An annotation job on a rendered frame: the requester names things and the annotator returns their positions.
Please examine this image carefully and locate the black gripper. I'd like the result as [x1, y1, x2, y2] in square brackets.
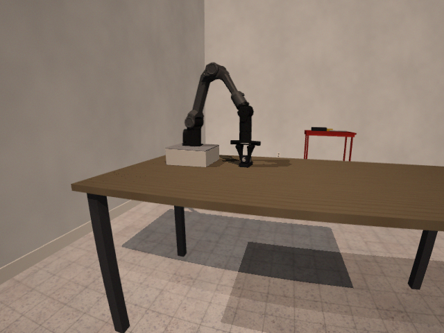
[230, 131, 261, 161]

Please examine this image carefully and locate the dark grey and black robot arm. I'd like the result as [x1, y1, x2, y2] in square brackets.
[182, 62, 254, 146]

